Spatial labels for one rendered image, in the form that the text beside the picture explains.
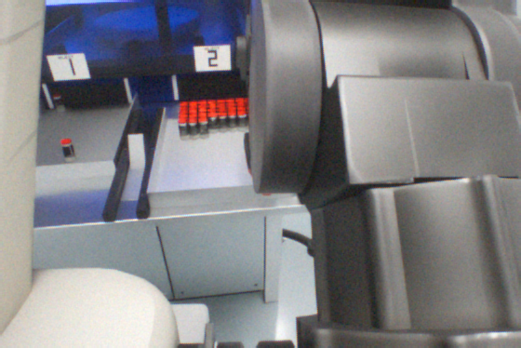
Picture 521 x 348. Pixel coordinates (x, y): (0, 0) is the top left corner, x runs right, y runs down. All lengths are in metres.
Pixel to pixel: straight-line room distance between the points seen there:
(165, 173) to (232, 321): 0.91
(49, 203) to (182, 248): 0.63
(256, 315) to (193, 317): 1.23
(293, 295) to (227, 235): 0.49
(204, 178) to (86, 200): 0.22
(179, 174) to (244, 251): 0.64
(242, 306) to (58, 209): 1.01
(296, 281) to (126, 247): 0.75
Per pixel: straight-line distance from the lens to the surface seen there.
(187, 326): 0.30
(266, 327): 1.51
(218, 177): 0.71
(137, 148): 0.77
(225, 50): 0.91
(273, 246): 1.30
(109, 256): 1.33
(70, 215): 0.70
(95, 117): 1.02
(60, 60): 0.97
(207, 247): 1.27
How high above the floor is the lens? 1.30
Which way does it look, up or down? 36 degrees down
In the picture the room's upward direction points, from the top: straight up
